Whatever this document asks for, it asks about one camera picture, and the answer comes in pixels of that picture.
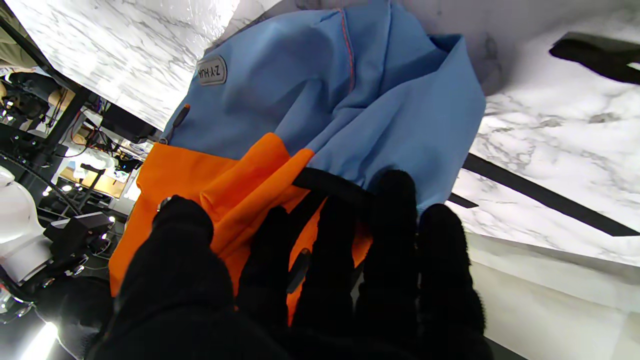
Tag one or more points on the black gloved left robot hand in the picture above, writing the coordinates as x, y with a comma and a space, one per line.
190, 310

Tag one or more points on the cream sofa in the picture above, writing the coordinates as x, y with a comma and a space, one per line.
560, 300

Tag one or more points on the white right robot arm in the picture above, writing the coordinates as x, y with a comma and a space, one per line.
20, 225

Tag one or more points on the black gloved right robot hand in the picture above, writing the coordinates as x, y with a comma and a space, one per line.
80, 305

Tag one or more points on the orange and blue backpack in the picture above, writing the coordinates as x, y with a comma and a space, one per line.
300, 90

